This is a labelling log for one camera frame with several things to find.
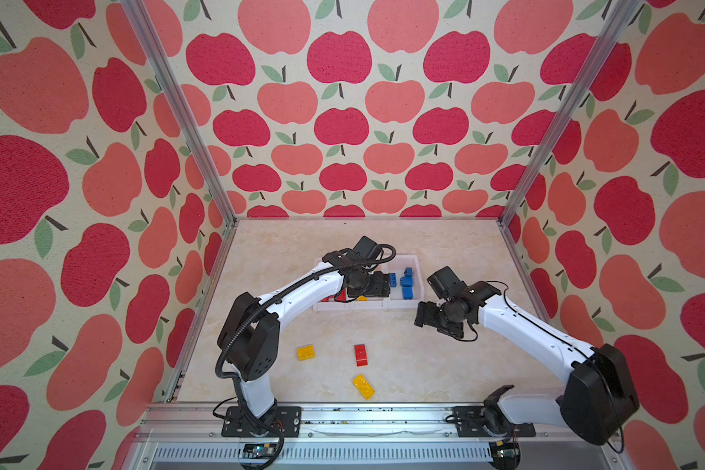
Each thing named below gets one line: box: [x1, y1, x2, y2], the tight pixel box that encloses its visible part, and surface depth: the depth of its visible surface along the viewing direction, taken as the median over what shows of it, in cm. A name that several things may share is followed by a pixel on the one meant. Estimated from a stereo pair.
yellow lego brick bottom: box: [352, 374, 376, 401], surface depth 82 cm
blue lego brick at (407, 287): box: [399, 277, 414, 300], surface depth 100 cm
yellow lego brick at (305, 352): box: [296, 344, 316, 362], surface depth 88 cm
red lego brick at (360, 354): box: [354, 343, 370, 368], surface depth 86 cm
